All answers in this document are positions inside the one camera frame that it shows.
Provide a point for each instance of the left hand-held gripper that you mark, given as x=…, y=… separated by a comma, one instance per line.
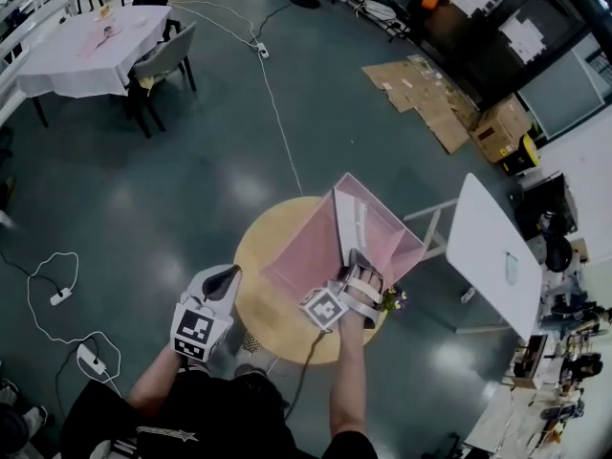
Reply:
x=198, y=330

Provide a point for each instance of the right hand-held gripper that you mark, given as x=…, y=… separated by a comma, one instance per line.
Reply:
x=324, y=308

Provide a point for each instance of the pink tiered tray organizer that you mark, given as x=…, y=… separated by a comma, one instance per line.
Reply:
x=306, y=251

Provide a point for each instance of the person's left forearm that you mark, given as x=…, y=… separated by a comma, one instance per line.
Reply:
x=155, y=385

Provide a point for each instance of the person's right forearm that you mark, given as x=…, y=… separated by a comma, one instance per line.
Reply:
x=351, y=380

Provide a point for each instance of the person's right hand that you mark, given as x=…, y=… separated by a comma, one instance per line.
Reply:
x=363, y=289

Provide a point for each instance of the small potted flowers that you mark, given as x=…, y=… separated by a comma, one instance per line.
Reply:
x=394, y=299

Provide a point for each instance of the person's right checkered shoe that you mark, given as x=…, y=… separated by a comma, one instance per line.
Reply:
x=251, y=341

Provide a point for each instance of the round wooden side table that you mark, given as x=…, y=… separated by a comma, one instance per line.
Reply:
x=272, y=318

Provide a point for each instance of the small white bottle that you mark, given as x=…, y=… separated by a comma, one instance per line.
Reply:
x=468, y=295

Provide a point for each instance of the person's black clothing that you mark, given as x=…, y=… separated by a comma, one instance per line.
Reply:
x=215, y=423

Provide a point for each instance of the white folding table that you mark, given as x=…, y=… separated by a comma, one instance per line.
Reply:
x=487, y=256

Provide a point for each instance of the large white power strip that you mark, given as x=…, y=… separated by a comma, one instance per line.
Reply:
x=91, y=360

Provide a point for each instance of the small white power strip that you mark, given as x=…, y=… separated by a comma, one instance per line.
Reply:
x=61, y=296

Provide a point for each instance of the clear plastic pouch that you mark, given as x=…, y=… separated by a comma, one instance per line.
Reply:
x=512, y=268

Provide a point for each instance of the flattened cardboard sheets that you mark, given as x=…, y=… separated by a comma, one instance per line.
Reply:
x=421, y=93

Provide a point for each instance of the brown cardboard box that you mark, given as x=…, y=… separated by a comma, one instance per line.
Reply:
x=499, y=129

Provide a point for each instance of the black equipment case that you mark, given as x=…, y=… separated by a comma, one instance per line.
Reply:
x=545, y=203

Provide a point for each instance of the yellow black bin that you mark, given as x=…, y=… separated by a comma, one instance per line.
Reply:
x=523, y=156

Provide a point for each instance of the black round helmet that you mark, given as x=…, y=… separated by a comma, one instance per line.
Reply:
x=558, y=254

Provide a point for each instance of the grey upholstered chair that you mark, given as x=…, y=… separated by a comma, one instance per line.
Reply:
x=162, y=60

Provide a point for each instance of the table with white cloth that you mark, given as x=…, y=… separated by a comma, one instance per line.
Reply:
x=91, y=60

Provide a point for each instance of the grey board white frame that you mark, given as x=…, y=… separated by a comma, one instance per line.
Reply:
x=559, y=93

